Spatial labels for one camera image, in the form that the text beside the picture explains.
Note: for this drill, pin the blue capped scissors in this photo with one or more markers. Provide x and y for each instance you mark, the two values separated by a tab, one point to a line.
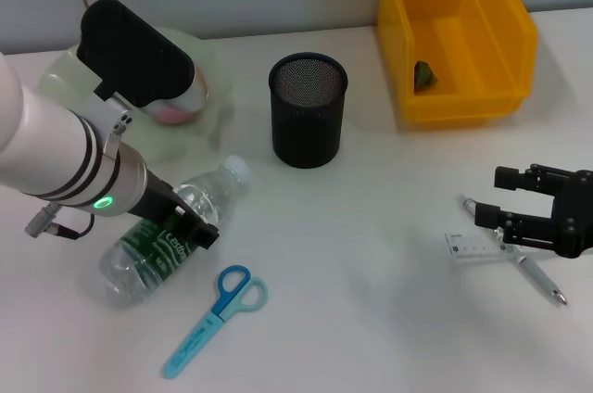
199	337

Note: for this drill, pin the grey ballpoint pen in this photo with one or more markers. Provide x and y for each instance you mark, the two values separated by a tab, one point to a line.
539	277

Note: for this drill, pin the clear plastic ruler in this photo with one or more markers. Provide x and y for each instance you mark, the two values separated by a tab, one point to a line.
468	249

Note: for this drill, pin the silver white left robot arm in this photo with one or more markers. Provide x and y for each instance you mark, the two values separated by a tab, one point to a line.
55	152

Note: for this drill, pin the yellow plastic bin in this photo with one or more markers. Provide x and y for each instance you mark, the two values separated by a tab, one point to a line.
463	64

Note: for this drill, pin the green plastic scrap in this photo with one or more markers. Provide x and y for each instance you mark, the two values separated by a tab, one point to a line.
425	77

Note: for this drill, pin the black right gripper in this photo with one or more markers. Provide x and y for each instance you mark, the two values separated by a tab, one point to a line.
576	217

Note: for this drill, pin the black mesh pen cup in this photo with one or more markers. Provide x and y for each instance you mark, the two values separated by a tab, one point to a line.
306	124

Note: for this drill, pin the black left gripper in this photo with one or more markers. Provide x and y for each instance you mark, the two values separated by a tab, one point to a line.
155	200

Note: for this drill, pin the pink peach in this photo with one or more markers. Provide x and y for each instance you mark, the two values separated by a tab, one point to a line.
173	116

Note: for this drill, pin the translucent green fruit plate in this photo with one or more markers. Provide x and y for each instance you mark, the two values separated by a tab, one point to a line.
185	138

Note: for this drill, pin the clear green-label water bottle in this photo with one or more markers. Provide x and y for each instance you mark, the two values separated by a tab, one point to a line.
148	263

